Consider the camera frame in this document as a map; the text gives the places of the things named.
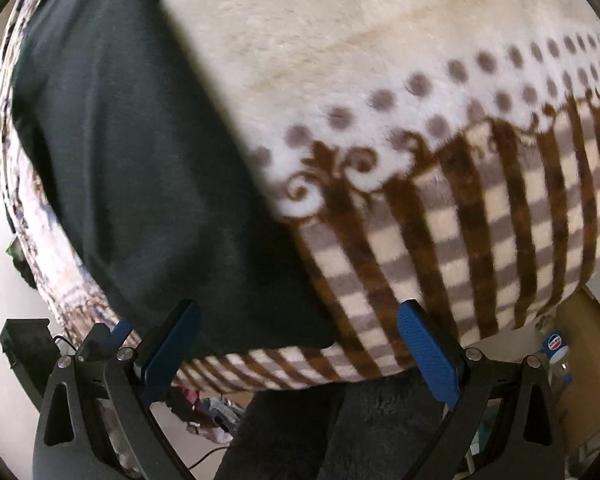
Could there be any dark striped sweater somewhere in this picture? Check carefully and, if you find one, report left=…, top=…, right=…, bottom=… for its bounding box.
left=10, top=0, right=340, bottom=361

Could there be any black cloth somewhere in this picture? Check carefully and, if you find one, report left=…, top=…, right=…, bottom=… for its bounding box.
left=5, top=237, right=36, bottom=291

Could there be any blue cap plastic bottle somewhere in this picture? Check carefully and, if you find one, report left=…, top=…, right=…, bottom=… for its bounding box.
left=542, top=330, right=576, bottom=401

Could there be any floral checked blanket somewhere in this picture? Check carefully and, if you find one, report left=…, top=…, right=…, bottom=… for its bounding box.
left=0, top=0, right=600, bottom=393

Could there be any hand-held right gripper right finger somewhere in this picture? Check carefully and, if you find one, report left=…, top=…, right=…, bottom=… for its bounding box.
left=397, top=300, right=566, bottom=480

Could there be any thin black cable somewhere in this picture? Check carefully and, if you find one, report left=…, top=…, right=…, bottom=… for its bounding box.
left=185, top=447, right=231, bottom=471

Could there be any colourful small object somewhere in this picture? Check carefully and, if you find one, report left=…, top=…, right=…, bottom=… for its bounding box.
left=180, top=392, right=243, bottom=443

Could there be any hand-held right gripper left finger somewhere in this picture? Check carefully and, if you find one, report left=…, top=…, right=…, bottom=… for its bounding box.
left=32, top=299, right=203, bottom=480

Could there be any large cardboard box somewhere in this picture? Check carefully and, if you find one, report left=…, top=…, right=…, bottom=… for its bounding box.
left=555, top=287, right=600, bottom=456

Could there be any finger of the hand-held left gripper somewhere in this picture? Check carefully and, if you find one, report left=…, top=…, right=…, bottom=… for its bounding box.
left=75, top=320, right=133, bottom=361

